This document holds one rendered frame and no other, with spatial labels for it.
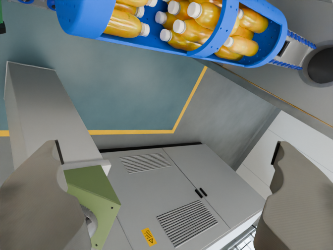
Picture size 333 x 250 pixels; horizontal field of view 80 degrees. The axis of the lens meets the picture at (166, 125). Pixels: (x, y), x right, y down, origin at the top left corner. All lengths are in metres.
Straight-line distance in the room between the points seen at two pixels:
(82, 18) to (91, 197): 0.60
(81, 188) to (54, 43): 1.22
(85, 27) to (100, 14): 0.05
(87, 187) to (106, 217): 0.14
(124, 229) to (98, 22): 1.58
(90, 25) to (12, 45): 1.28
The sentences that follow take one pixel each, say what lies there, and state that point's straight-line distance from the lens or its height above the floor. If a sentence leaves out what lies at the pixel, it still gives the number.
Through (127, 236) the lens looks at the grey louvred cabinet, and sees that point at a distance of 1.82.
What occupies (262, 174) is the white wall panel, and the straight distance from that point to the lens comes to 5.73.
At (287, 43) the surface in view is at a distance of 1.53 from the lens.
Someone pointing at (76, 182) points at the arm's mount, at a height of 1.17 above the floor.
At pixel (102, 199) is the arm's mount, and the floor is 1.27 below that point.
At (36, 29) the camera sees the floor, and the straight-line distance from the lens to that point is 1.75.
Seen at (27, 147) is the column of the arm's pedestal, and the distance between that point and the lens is 1.00.
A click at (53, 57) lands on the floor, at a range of 1.82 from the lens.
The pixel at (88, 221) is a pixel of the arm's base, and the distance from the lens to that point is 0.89.
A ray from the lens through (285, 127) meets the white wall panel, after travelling 5.45.
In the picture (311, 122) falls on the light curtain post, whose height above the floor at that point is 1.42.
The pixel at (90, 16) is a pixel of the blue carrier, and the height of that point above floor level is 1.22.
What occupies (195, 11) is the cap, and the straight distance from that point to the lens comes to 0.69.
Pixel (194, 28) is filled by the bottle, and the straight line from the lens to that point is 0.75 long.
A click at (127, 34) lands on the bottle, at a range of 0.68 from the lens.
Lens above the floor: 1.69
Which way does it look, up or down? 37 degrees down
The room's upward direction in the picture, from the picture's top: 136 degrees clockwise
